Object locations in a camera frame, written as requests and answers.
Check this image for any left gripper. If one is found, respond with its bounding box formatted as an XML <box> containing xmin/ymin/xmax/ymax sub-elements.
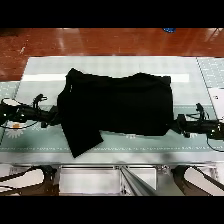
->
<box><xmin>40</xmin><ymin>112</ymin><xmax>62</xmax><ymax>128</ymax></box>

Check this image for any silver frame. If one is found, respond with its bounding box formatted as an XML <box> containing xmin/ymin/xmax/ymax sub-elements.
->
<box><xmin>9</xmin><ymin>162</ymin><xmax>221</xmax><ymax>197</ymax></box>

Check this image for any black cable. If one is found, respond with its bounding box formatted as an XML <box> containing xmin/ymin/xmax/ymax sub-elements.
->
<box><xmin>205</xmin><ymin>134</ymin><xmax>224</xmax><ymax>153</ymax></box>
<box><xmin>0</xmin><ymin>120</ymin><xmax>40</xmax><ymax>130</ymax></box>

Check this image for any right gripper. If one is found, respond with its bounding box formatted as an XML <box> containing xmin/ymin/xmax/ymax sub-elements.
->
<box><xmin>172</xmin><ymin>113</ymin><xmax>194</xmax><ymax>139</ymax></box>

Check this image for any black T-shirt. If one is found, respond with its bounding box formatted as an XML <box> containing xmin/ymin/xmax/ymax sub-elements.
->
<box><xmin>56</xmin><ymin>67</ymin><xmax>175</xmax><ymax>159</ymax></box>

